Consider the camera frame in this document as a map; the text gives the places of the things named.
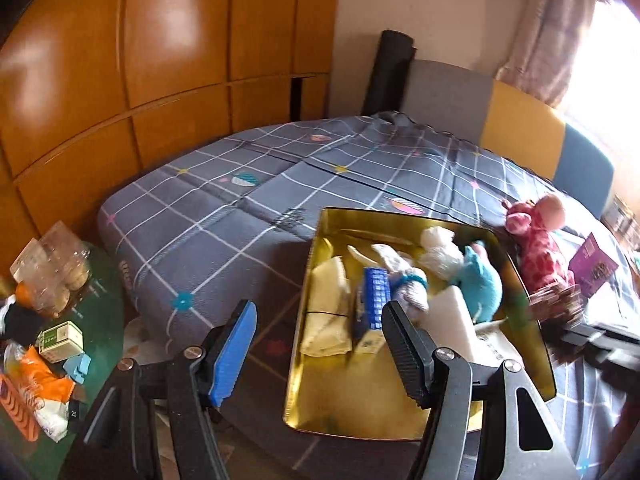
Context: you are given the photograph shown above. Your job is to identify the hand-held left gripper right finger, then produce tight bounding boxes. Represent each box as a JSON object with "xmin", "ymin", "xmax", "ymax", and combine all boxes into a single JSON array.
[{"xmin": 381, "ymin": 300, "xmax": 581, "ymax": 480}]

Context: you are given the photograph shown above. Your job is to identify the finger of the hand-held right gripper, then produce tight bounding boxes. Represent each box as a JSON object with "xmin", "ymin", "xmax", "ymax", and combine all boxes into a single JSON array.
[{"xmin": 560, "ymin": 324, "xmax": 640, "ymax": 350}]

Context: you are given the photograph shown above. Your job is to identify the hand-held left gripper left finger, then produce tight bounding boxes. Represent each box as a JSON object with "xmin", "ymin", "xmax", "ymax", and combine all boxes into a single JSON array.
[{"xmin": 59, "ymin": 299, "xmax": 258, "ymax": 480}]

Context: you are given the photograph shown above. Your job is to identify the white sponge block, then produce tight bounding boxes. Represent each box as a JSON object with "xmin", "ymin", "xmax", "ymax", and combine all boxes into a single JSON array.
[{"xmin": 425, "ymin": 285, "xmax": 478, "ymax": 361}]

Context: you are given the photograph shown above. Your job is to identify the brown satin scrunchie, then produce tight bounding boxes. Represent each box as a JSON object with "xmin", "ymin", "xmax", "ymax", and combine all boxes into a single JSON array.
[{"xmin": 527, "ymin": 282, "xmax": 583, "ymax": 321}]

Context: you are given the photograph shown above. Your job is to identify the blue tissue packet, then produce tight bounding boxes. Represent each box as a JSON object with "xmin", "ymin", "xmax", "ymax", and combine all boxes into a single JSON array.
[{"xmin": 352, "ymin": 266, "xmax": 391, "ymax": 356}]

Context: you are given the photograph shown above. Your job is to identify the white plush toy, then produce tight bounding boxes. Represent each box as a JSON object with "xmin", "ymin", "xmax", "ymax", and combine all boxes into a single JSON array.
[{"xmin": 347, "ymin": 242, "xmax": 431, "ymax": 318}]

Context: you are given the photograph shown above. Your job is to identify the beige cloth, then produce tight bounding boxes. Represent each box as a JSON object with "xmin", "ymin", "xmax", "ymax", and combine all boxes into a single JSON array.
[{"xmin": 300, "ymin": 255, "xmax": 353, "ymax": 358}]

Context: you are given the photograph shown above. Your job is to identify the gold metal tray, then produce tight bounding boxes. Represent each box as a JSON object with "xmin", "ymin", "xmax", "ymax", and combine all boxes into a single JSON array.
[{"xmin": 281, "ymin": 206, "xmax": 558, "ymax": 442}]

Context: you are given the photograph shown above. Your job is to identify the teal plush toy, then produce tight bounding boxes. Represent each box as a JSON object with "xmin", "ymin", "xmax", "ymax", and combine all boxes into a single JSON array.
[{"xmin": 457, "ymin": 241, "xmax": 503, "ymax": 323}]

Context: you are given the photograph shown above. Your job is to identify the white fluffy sock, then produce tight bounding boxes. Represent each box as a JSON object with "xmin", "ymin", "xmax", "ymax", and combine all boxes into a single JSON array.
[{"xmin": 417, "ymin": 226, "xmax": 466, "ymax": 281}]

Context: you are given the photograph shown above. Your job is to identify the purple booklet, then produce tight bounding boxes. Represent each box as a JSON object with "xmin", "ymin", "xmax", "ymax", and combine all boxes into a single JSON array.
[{"xmin": 569, "ymin": 232, "xmax": 620, "ymax": 306}]

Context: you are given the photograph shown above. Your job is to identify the pink giraffe plush toy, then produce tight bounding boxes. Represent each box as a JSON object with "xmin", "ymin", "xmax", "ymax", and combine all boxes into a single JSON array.
[{"xmin": 501, "ymin": 194, "xmax": 576, "ymax": 293}]

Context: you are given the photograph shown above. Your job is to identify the grey plaid mattress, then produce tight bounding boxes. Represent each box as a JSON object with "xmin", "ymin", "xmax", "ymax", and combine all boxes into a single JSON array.
[{"xmin": 96, "ymin": 111, "xmax": 640, "ymax": 480}]

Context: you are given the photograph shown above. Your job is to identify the green round table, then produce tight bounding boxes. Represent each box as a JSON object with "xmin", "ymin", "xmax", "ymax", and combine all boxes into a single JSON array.
[{"xmin": 0, "ymin": 240, "xmax": 126, "ymax": 480}]

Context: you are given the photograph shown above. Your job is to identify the blue plastic clip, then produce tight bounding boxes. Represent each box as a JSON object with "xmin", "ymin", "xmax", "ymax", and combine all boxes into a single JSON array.
[{"xmin": 64, "ymin": 353, "xmax": 92, "ymax": 386}]

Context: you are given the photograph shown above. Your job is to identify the white and green box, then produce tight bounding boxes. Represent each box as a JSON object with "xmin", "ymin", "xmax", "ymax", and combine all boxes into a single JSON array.
[{"xmin": 37, "ymin": 322, "xmax": 83, "ymax": 363}]

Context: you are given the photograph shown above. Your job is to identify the clear plastic cookie container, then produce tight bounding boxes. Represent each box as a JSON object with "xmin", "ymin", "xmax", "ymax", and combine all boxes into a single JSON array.
[{"xmin": 10, "ymin": 220, "xmax": 93, "ymax": 318}]

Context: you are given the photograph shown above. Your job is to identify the orange snack packet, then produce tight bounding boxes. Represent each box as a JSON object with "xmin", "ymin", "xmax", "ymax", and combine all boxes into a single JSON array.
[{"xmin": 5, "ymin": 345, "xmax": 76, "ymax": 441}]

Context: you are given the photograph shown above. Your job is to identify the black cloth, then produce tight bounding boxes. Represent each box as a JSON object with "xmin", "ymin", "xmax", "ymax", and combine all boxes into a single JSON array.
[{"xmin": 0, "ymin": 305, "xmax": 46, "ymax": 346}]

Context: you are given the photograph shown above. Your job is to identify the grey yellow blue headboard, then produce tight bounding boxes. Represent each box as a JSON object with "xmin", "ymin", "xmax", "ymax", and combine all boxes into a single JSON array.
[{"xmin": 402, "ymin": 59, "xmax": 616, "ymax": 206}]

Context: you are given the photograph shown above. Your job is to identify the window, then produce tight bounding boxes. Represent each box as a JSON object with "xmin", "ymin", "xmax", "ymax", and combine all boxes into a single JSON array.
[{"xmin": 557, "ymin": 0, "xmax": 640, "ymax": 161}]

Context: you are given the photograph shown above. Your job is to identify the black rolled mat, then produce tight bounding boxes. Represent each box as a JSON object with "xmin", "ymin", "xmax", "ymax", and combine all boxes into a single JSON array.
[{"xmin": 361, "ymin": 30, "xmax": 418, "ymax": 116}]

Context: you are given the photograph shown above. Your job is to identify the pale patterned curtain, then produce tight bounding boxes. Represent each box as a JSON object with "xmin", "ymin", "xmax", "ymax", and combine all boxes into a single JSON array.
[{"xmin": 495, "ymin": 0, "xmax": 601, "ymax": 108}]

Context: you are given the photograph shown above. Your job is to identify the wooden wardrobe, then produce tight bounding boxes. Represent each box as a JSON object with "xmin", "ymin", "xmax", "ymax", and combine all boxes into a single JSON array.
[{"xmin": 0, "ymin": 0, "xmax": 341, "ymax": 256}]

